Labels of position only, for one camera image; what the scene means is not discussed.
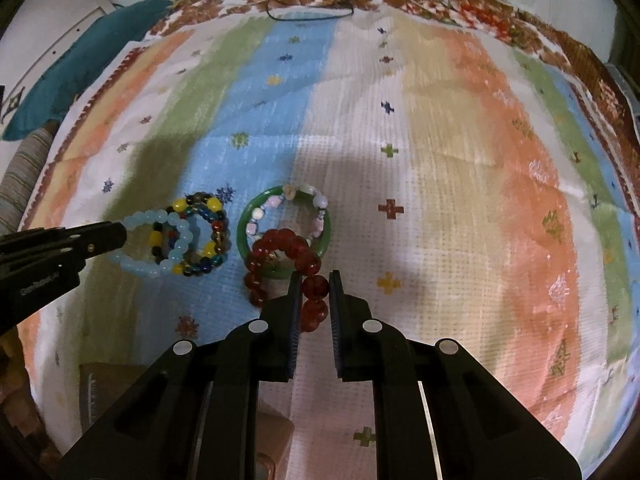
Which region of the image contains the striped colourful woven cloth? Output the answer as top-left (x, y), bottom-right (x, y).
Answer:
top-left (21, 7), bottom-right (639, 474)

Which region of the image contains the striped brown bolster pillow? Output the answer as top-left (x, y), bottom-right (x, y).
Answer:
top-left (0, 120), bottom-right (60, 236)

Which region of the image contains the light blue bead bracelet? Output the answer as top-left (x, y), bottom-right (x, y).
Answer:
top-left (106, 208), bottom-right (196, 280)

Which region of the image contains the multicolour bead bracelet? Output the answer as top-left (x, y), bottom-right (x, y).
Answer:
top-left (147, 190), bottom-right (232, 278)

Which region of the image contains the pink white bead bracelet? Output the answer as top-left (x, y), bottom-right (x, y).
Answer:
top-left (245, 183), bottom-right (330, 246)

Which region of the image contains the teal pillow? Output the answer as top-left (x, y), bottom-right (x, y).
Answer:
top-left (2, 0), bottom-right (171, 142)

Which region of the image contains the dark red bead bracelet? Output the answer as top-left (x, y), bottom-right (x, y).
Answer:
top-left (243, 227), bottom-right (331, 334)

